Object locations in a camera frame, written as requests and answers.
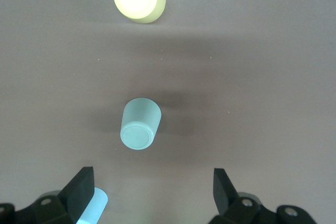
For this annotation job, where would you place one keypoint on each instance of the pale green plastic cup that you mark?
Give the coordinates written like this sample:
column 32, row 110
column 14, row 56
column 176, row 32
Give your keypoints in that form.
column 140, row 124

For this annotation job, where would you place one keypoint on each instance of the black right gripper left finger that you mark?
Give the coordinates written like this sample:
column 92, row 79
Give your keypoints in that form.
column 78, row 195

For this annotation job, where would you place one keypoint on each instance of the light blue plastic cup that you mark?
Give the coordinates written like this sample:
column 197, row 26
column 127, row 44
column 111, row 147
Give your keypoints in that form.
column 99, row 203

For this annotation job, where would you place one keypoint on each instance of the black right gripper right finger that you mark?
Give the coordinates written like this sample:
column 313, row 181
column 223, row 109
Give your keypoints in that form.
column 225, row 197

